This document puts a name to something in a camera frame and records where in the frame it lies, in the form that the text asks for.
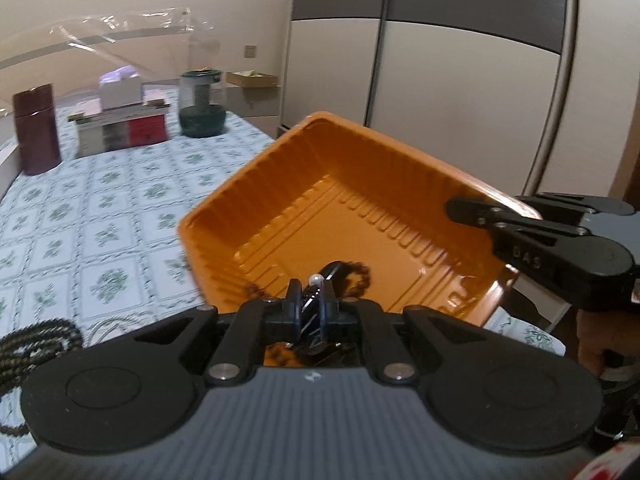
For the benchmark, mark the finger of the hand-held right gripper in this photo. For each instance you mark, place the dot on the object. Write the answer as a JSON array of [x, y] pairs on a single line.
[[500, 217], [585, 204]]

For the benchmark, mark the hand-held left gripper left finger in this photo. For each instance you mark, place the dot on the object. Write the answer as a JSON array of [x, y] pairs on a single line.
[[295, 310]]

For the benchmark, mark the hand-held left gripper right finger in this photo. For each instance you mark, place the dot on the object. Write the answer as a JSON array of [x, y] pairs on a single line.
[[327, 310]]

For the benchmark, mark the orange plastic tray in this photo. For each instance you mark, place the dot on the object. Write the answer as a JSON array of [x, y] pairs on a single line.
[[325, 200]]

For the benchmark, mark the person's right hand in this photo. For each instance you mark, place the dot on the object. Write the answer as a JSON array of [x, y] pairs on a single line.
[[592, 340]]

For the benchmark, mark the white stool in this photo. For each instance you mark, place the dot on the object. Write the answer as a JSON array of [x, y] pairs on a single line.
[[540, 305]]

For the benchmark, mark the beige grey sliding wardrobe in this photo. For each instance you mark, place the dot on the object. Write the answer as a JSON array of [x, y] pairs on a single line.
[[450, 85]]

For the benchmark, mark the red printed white clothing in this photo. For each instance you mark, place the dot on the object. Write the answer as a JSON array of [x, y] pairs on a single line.
[[610, 462]]

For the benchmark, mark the beige nightstand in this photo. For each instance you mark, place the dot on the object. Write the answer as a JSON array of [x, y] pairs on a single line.
[[260, 105]]

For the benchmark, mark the glass jar with green base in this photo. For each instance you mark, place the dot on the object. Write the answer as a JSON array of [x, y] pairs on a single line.
[[202, 115]]

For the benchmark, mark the shallow cardboard tray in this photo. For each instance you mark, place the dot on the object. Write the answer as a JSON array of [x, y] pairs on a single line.
[[252, 79]]

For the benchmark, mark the red grey printed box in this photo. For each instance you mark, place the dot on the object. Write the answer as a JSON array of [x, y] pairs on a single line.
[[125, 135]]

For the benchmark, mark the white box with purple top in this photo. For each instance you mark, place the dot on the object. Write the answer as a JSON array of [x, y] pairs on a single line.
[[120, 92]]

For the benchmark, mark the brown cylindrical canister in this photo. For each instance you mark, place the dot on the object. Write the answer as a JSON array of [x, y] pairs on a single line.
[[36, 130]]

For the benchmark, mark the wall light switch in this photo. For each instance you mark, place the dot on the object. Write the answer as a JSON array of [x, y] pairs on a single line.
[[249, 51]]

